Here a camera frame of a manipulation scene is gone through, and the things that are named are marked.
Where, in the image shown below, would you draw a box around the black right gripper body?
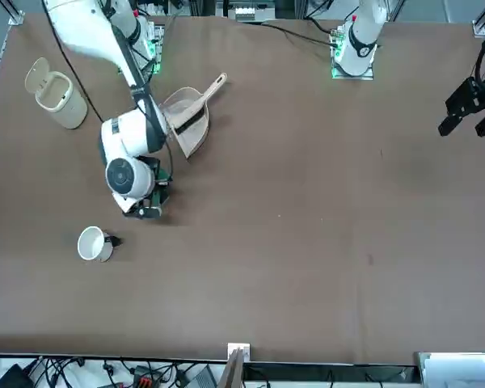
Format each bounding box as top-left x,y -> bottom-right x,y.
137,155 -> 163,200

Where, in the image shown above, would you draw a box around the green microfibre cloth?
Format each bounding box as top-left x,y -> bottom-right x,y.
150,168 -> 174,208

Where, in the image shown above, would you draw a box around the beige plastic dustpan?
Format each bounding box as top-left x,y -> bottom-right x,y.
158,86 -> 211,160

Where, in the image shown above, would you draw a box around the beige hand brush black bristles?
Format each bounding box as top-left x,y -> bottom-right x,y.
171,72 -> 229,137

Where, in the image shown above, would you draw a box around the beige trash bin with lid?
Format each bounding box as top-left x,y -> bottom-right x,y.
23,57 -> 89,130

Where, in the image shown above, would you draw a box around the grey power brick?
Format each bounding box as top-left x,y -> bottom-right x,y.
189,365 -> 217,388

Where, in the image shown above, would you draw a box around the brown wooden board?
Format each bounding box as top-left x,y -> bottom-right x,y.
217,348 -> 246,388

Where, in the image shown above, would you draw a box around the translucent plastic box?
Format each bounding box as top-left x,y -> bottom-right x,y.
411,350 -> 485,388

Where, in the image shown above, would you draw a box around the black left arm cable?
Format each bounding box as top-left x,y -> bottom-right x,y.
474,40 -> 485,88

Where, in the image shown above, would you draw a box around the white cup with black handle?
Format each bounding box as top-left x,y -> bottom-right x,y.
77,226 -> 123,264

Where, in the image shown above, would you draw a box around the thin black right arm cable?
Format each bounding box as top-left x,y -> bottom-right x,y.
43,7 -> 106,124

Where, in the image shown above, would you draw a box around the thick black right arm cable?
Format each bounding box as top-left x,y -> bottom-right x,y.
104,7 -> 175,183

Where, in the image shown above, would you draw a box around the white table edge bracket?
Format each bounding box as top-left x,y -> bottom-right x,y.
227,342 -> 251,363

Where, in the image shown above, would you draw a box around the black cable on table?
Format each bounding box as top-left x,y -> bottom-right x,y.
246,19 -> 335,46

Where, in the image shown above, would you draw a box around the black table frame rail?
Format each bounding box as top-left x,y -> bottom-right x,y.
242,361 -> 418,383

